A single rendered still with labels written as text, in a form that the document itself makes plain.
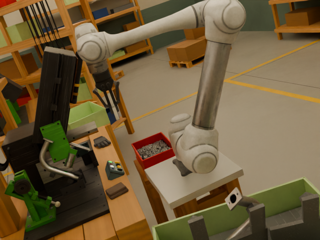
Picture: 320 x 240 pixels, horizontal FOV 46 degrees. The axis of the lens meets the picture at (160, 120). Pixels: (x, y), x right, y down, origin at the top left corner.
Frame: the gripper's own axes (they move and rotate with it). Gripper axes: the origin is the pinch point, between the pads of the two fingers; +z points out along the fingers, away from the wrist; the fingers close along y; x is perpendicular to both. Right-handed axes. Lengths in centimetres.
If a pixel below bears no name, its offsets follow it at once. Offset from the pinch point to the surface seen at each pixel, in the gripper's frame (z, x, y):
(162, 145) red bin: 43, 44, 22
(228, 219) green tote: 42, -49, 24
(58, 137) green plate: 13, 38, -32
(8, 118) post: 8, 114, -67
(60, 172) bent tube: 29, 30, -38
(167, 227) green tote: 37, -45, 1
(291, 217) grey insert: 46, -57, 45
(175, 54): 101, 623, 204
